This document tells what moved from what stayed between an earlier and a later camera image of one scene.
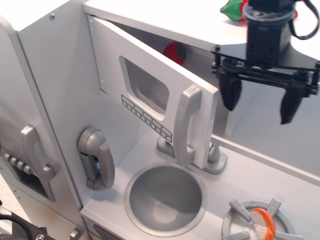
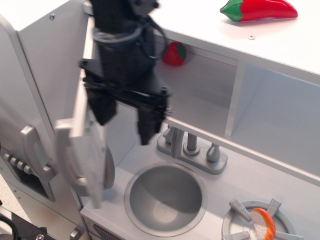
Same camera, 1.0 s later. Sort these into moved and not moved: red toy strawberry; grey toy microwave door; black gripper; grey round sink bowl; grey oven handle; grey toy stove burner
Moved: grey toy microwave door; black gripper
Not moved: grey toy stove burner; grey oven handle; grey round sink bowl; red toy strawberry
